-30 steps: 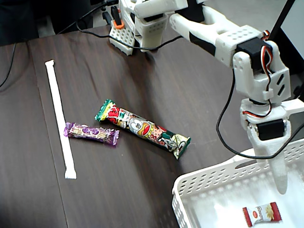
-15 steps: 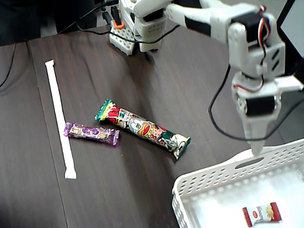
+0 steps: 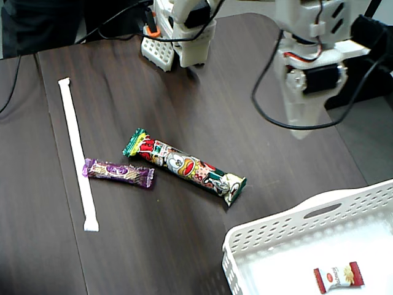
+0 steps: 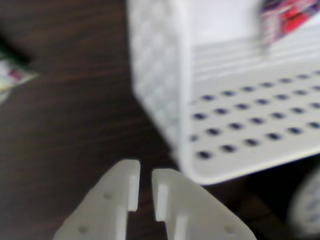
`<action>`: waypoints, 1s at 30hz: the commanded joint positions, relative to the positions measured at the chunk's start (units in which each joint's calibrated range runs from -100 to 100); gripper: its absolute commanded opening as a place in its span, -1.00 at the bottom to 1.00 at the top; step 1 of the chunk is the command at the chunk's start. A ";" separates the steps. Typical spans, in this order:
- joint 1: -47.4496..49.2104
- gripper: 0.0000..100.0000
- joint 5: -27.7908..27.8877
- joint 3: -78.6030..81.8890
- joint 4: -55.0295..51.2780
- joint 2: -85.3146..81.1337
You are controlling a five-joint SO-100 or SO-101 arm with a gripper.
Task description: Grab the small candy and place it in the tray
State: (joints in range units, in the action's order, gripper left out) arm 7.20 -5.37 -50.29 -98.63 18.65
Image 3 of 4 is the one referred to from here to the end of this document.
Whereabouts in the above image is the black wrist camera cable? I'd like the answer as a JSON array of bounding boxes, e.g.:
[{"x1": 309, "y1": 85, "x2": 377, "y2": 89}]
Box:
[{"x1": 251, "y1": 29, "x2": 388, "y2": 130}]

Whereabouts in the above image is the black taped wrist camera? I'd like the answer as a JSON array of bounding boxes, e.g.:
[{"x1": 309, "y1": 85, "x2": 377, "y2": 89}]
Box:
[{"x1": 351, "y1": 14, "x2": 390, "y2": 60}]

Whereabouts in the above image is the long colourful cartoon snack stick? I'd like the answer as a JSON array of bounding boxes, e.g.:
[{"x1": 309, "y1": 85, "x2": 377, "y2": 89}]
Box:
[{"x1": 122, "y1": 128, "x2": 247, "y2": 207}]

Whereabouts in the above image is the white perforated plastic tray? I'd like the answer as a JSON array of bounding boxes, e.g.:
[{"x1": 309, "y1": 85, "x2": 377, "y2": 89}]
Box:
[{"x1": 222, "y1": 179, "x2": 393, "y2": 295}]

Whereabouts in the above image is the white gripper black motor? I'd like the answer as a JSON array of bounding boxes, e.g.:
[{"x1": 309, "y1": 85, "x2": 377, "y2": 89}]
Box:
[{"x1": 274, "y1": 41, "x2": 349, "y2": 141}]

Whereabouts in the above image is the thin black cable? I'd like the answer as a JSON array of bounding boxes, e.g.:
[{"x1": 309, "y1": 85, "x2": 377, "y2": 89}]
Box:
[{"x1": 0, "y1": 55, "x2": 22, "y2": 114}]

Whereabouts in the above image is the purple wrapped candy bar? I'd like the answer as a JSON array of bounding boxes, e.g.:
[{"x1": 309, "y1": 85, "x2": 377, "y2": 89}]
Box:
[{"x1": 82, "y1": 157, "x2": 155, "y2": 189}]

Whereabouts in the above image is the black power cables bundle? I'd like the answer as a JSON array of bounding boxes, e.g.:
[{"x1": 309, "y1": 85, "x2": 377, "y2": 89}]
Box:
[{"x1": 75, "y1": 0, "x2": 154, "y2": 44}]

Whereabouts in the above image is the person in dark clothes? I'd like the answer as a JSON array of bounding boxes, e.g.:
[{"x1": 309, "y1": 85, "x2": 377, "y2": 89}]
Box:
[{"x1": 1, "y1": 0, "x2": 154, "y2": 59}]

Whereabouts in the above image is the white paper wrapped straw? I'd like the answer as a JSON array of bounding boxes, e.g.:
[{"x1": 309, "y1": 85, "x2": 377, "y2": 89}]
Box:
[{"x1": 57, "y1": 77, "x2": 100, "y2": 232}]

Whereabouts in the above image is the small red white candy packet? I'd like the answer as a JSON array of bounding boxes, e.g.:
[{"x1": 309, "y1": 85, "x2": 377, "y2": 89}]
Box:
[{"x1": 313, "y1": 261, "x2": 366, "y2": 295}]

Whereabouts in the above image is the orange black clamp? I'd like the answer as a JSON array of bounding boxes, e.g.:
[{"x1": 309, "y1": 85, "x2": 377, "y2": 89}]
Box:
[{"x1": 142, "y1": 7, "x2": 162, "y2": 39}]

